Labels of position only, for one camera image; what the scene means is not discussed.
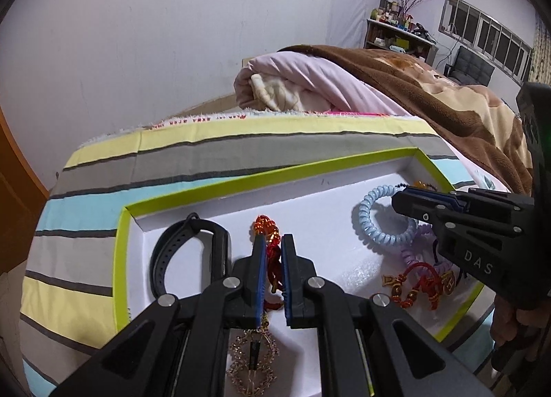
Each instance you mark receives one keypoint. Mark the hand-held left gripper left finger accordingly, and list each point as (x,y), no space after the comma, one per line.
(258,276)

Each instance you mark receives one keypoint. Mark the person's right hand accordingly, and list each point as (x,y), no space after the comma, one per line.
(508,319)

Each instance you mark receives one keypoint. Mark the small multicoloured bead trinket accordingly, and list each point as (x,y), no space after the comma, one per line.
(424,185)

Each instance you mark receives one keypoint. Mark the pink quilt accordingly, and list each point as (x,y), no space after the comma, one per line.
(327,87)

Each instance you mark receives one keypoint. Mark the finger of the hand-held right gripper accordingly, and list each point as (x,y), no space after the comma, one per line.
(458,200)
(417,207)

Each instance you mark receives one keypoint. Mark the barred window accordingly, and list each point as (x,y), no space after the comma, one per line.
(486,31)

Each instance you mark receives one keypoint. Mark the brown patterned blanket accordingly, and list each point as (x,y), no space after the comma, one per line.
(452,121)

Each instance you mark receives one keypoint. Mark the pale floral bed sheet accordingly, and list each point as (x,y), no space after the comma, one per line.
(486,179)

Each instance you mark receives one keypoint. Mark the gold rhinestone hair clip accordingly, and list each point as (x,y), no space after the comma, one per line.
(254,352)

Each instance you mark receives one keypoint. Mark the wooden door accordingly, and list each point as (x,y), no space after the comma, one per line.
(17,190)

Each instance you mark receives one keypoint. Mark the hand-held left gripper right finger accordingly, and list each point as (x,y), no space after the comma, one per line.
(287,280)

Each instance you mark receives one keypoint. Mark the black padded chair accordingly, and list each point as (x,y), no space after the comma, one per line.
(471,65)

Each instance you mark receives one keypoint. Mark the wooden shelf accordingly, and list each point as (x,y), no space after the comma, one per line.
(387,35)

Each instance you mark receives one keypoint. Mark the green box with white inside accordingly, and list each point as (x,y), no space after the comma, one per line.
(327,207)

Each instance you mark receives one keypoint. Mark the row of bottles and jars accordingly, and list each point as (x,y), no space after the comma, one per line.
(391,12)

